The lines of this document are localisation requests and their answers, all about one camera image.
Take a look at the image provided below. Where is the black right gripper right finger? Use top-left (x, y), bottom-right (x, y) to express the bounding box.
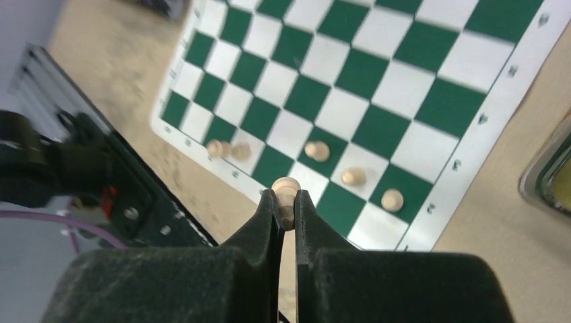
top-left (294, 190), bottom-right (514, 322)

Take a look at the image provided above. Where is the white pawn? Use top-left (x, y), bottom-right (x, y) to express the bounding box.
top-left (341, 167), bottom-right (366, 186)
top-left (271, 176), bottom-right (301, 231)
top-left (381, 188), bottom-right (404, 212)
top-left (304, 141), bottom-right (331, 162)

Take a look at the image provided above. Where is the empty gold tin lid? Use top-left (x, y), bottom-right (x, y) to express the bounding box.
top-left (518, 112), bottom-right (570, 220)

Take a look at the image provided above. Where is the white piece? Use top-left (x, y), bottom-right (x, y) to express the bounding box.
top-left (206, 139), bottom-right (252, 162)

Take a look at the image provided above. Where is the green white chess board mat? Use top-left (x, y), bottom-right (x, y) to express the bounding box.
top-left (150, 0), bottom-right (570, 251)

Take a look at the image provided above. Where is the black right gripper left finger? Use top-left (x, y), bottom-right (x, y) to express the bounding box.
top-left (42, 190), bottom-right (284, 322)

